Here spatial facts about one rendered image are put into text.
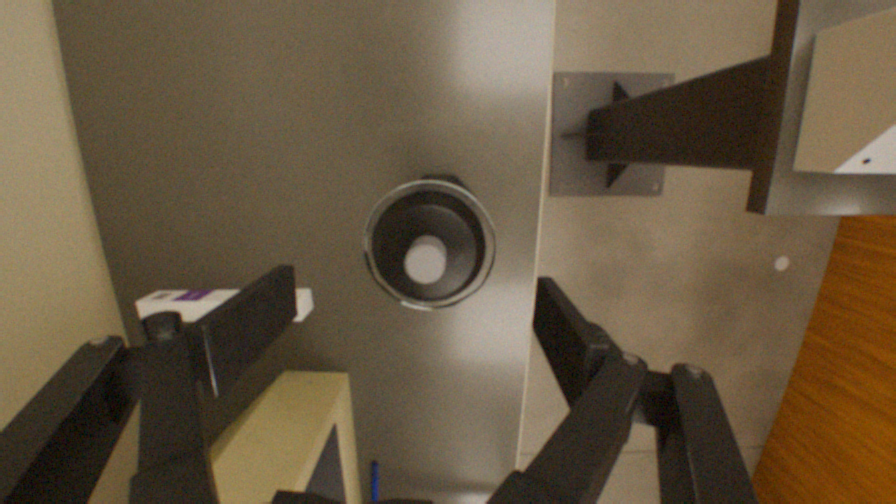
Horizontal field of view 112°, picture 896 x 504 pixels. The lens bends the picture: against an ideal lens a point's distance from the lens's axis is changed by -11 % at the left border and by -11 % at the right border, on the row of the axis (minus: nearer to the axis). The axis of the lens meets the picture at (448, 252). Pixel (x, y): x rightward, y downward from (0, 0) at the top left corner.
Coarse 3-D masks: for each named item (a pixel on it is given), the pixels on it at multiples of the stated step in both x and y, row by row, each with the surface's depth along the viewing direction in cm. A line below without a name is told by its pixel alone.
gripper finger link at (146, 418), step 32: (160, 320) 11; (160, 352) 10; (160, 384) 9; (192, 384) 9; (160, 416) 8; (192, 416) 8; (160, 448) 7; (192, 448) 7; (160, 480) 6; (192, 480) 6
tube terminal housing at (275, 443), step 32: (288, 384) 53; (320, 384) 54; (256, 416) 46; (288, 416) 47; (320, 416) 47; (224, 448) 41; (256, 448) 41; (288, 448) 41; (320, 448) 44; (352, 448) 59; (224, 480) 36; (256, 480) 37; (288, 480) 37; (352, 480) 59
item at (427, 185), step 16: (400, 192) 26; (448, 192) 26; (464, 192) 26; (384, 208) 27; (480, 208) 27; (368, 224) 27; (368, 240) 27; (368, 256) 28; (480, 272) 28; (384, 288) 29; (416, 304) 29; (432, 304) 29; (448, 304) 29
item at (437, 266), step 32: (416, 192) 26; (384, 224) 26; (416, 224) 26; (448, 224) 26; (480, 224) 27; (384, 256) 26; (416, 256) 23; (448, 256) 26; (480, 256) 27; (416, 288) 27; (448, 288) 27
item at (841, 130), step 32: (832, 32) 40; (864, 32) 36; (832, 64) 40; (864, 64) 36; (832, 96) 40; (864, 96) 37; (800, 128) 45; (832, 128) 41; (864, 128) 37; (800, 160) 45; (832, 160) 41; (864, 160) 39
